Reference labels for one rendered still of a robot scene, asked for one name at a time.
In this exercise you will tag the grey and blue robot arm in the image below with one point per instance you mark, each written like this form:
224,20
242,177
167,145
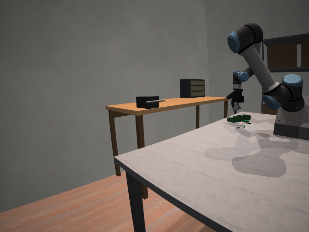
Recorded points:
246,41

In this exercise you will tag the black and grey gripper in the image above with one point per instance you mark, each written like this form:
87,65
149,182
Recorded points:
236,99

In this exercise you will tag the green rack of bins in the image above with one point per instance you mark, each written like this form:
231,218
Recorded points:
238,118

